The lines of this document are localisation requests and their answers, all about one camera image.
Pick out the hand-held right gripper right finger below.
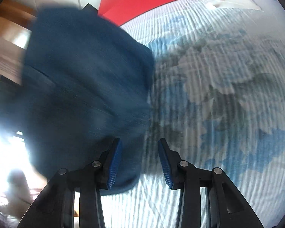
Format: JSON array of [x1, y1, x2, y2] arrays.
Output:
[[158, 138, 264, 228]]

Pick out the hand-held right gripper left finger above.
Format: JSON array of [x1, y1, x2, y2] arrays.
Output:
[[16, 138, 123, 228]]

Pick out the blue denim pants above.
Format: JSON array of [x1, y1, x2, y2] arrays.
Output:
[[0, 3, 155, 196]]

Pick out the white blue floral bedspread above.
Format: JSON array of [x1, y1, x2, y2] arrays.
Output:
[[101, 0, 285, 228]]

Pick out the wooden furniture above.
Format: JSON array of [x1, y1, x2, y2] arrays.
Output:
[[0, 0, 37, 87]]

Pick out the red gift box gold emblem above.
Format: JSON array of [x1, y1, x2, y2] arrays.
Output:
[[98, 0, 199, 26]]

